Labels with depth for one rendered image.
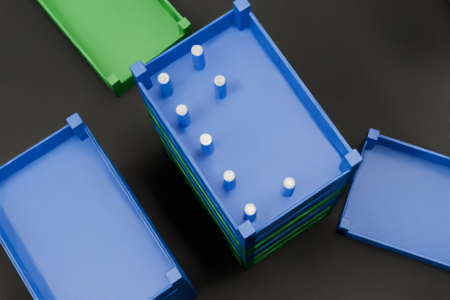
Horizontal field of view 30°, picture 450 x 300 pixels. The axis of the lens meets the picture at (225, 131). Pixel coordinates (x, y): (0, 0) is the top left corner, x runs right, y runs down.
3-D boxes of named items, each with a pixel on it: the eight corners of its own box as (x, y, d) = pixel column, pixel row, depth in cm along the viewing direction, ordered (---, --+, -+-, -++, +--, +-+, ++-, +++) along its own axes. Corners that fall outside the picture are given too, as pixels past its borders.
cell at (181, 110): (176, 120, 125) (173, 107, 119) (186, 113, 125) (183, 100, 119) (183, 129, 125) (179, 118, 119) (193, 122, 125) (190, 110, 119)
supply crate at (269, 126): (135, 84, 127) (128, 67, 120) (244, 15, 130) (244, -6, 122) (244, 246, 120) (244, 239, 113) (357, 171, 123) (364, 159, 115)
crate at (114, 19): (30, -6, 175) (20, -22, 168) (106, -62, 178) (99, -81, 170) (117, 98, 169) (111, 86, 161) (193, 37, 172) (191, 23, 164)
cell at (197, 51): (198, 42, 121) (201, 57, 128) (188, 48, 121) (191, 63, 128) (205, 51, 121) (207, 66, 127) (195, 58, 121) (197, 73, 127)
